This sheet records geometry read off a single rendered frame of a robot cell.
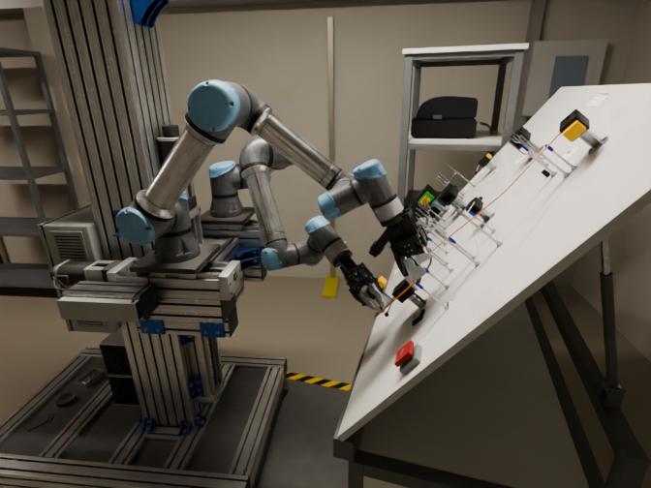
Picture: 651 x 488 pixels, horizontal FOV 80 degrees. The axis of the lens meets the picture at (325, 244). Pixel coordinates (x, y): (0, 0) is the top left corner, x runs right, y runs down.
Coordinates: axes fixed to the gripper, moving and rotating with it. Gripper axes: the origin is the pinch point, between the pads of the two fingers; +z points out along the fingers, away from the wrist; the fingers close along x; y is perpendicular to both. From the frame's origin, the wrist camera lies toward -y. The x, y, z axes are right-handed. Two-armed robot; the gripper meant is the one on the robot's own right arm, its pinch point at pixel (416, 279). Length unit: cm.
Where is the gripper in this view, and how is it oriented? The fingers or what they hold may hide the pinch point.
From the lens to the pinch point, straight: 111.6
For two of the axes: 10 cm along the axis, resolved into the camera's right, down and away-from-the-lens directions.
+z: 4.8, 8.4, 2.5
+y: 7.9, -2.9, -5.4
